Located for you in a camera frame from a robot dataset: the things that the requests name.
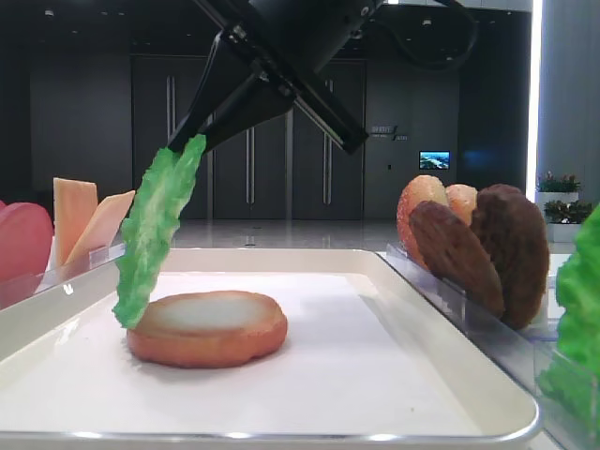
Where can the left clear acrylic rack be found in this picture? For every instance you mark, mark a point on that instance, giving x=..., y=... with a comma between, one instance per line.
x=22, y=288

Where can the leaning yellow cheese slice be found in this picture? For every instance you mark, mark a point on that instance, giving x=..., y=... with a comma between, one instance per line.
x=103, y=225

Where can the rear brown meat patty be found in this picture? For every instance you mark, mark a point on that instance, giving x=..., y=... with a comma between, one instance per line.
x=512, y=230

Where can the white tray liner paper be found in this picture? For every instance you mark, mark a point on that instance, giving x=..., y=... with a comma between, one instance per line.
x=339, y=372

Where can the clear acrylic rack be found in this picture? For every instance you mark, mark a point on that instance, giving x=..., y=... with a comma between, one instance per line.
x=522, y=355
x=22, y=288

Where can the white rectangular tray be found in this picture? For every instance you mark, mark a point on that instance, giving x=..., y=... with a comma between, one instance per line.
x=506, y=415

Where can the right dark double door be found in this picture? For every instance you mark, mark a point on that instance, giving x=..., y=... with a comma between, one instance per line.
x=327, y=182

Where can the left dark double door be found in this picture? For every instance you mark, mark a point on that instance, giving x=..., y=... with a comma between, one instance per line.
x=162, y=91

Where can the right clear acrylic rack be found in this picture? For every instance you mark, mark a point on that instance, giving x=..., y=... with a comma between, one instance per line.
x=522, y=355

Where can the front red tomato slice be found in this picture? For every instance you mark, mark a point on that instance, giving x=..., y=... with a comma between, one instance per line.
x=26, y=240

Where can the front brown meat patty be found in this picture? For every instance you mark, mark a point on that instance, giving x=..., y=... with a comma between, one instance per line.
x=452, y=251

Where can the green lettuce leaf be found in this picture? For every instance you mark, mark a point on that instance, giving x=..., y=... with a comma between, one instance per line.
x=166, y=188
x=574, y=319

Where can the right standing bread slice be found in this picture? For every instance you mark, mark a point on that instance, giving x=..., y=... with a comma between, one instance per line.
x=462, y=201

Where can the upright yellow cheese slice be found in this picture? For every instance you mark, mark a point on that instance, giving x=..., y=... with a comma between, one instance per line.
x=74, y=203

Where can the potted flowering plants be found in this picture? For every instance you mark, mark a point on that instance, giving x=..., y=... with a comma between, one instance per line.
x=564, y=212

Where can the round bread slice on tray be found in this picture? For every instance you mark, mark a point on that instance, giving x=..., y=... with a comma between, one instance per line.
x=217, y=329

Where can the brown meat patty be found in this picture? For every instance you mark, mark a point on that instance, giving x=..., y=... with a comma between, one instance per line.
x=452, y=251
x=512, y=230

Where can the middle dark double door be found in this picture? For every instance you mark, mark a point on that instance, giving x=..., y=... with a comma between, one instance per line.
x=249, y=174

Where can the wall sign lettering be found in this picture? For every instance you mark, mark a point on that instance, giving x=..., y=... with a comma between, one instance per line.
x=389, y=133

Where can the small wall display screen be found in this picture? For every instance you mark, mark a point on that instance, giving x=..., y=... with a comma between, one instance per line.
x=434, y=160

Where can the dark double door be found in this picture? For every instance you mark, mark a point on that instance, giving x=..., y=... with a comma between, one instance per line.
x=162, y=91
x=327, y=182
x=249, y=174

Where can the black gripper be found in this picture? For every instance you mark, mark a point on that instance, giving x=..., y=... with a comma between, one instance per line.
x=264, y=60

